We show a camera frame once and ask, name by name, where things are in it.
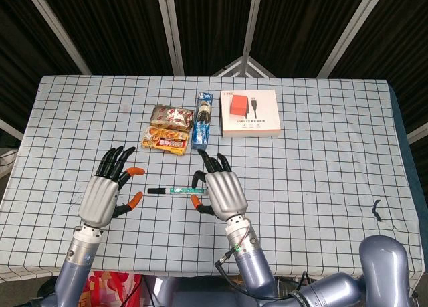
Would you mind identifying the blue narrow product box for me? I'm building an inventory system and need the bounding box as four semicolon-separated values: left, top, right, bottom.
191;92;215;151

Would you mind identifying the silver brown snack bag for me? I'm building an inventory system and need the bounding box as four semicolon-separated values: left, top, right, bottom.
149;104;195;132

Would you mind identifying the dark blue under cloth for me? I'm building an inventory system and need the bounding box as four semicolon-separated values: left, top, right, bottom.
387;82;428;221

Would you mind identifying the white checked tablecloth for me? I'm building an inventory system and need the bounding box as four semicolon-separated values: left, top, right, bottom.
0;74;425;284

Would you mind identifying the white metal frame post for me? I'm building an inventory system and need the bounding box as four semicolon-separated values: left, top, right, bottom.
155;0;185;76
317;0;389;79
242;0;265;59
21;0;93;76

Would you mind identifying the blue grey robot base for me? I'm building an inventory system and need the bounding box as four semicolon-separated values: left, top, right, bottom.
143;275;248;307

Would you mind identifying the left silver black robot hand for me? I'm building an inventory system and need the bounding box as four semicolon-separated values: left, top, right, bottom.
77;146;146;229

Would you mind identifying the black bag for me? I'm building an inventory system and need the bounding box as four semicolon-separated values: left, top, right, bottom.
37;276;60;301

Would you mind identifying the white marker with green label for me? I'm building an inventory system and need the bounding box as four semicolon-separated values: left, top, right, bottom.
165;186;209;197

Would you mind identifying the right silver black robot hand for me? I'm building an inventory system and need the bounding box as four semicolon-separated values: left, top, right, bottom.
190;148;249;223

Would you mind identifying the white charger box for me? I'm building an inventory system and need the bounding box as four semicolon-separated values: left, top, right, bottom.
219;89;281;138

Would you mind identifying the yellow curry box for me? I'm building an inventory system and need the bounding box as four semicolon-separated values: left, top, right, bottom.
141;126;190;157

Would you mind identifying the short white frame bar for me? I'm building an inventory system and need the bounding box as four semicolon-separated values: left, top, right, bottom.
406;122;428;144
0;118;24;141

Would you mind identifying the white triangular frame brace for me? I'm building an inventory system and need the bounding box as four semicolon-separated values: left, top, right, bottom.
210;56;277;78

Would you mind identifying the white shoe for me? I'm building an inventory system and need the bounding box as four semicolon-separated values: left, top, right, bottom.
0;148;17;177

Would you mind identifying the red printed bag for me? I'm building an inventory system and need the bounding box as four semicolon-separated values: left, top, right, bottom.
78;270;143;307

